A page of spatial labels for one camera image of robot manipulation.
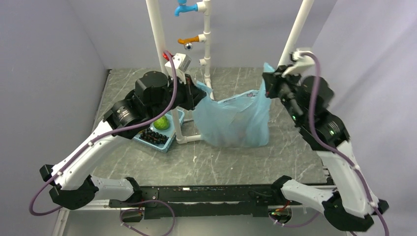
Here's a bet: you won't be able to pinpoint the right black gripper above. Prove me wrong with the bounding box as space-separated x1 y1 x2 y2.
263 64 307 124

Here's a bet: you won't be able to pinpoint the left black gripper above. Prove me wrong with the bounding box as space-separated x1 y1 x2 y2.
148 72 207 120

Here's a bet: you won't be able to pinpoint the light blue plastic bag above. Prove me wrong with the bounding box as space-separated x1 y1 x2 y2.
192 81 271 148

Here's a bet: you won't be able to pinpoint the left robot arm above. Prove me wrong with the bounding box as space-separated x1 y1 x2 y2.
40 71 207 210

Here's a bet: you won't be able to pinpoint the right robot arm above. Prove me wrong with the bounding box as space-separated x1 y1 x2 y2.
262 64 389 232

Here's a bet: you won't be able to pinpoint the green fake fruit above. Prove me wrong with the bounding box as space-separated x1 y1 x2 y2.
153 116 170 130

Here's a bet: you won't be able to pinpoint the black fake grapes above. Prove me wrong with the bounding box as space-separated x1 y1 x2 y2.
139 128 168 145

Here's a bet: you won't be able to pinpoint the light blue plastic basket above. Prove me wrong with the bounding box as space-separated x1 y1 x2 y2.
133 111 176 153

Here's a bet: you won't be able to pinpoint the orange plastic faucet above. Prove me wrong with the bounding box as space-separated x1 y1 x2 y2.
177 35 200 51

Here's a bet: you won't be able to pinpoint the blue plastic faucet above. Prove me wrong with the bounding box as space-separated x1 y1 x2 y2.
174 0 198 17

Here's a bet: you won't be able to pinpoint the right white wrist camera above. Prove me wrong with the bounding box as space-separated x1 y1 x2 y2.
281 48 315 78

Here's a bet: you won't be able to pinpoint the white pvc pipe frame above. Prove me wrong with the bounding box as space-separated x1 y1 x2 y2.
146 0 314 144

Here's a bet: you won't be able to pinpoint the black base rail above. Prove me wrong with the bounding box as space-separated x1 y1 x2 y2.
109 184 290 219

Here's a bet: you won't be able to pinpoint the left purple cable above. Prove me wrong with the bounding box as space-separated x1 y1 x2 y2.
29 50 178 216

